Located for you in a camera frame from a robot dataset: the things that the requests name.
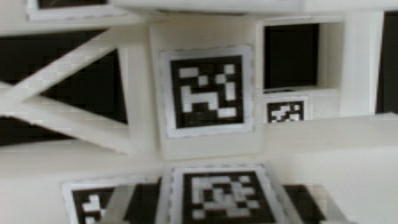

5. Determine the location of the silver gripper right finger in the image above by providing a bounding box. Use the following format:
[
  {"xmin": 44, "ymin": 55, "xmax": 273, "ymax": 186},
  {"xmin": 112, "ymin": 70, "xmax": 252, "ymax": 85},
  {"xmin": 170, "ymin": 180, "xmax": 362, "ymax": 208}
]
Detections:
[{"xmin": 284, "ymin": 184, "xmax": 353, "ymax": 224}]

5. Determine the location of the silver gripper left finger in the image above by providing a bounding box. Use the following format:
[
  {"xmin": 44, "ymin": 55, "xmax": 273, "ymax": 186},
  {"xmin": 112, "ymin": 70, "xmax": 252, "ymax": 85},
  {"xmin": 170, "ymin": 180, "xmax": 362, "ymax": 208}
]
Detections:
[{"xmin": 96, "ymin": 183, "xmax": 158, "ymax": 224}]

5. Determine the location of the white chair side plank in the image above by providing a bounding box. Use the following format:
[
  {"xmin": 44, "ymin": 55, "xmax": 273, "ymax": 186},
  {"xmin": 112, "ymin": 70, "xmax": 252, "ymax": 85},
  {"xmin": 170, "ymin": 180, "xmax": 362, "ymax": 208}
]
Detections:
[
  {"xmin": 110, "ymin": 0, "xmax": 398, "ymax": 14},
  {"xmin": 0, "ymin": 114, "xmax": 398, "ymax": 224}
]

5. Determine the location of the white chair seat part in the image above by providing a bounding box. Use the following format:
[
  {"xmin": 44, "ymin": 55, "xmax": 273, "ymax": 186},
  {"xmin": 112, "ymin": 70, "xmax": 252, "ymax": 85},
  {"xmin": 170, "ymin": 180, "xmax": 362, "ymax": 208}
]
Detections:
[{"xmin": 0, "ymin": 12, "xmax": 384, "ymax": 159}]

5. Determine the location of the white chair side plank front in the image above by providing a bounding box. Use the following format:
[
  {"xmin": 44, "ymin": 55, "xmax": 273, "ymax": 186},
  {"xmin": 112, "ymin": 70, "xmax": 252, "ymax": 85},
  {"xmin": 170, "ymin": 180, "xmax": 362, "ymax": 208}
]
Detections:
[{"xmin": 0, "ymin": 114, "xmax": 398, "ymax": 224}]

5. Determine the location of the white tagged cube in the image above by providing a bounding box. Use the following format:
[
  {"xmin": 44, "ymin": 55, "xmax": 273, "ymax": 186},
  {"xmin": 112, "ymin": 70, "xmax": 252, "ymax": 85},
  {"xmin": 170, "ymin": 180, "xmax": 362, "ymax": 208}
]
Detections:
[
  {"xmin": 25, "ymin": 0, "xmax": 128, "ymax": 21},
  {"xmin": 154, "ymin": 165, "xmax": 291, "ymax": 224}
]

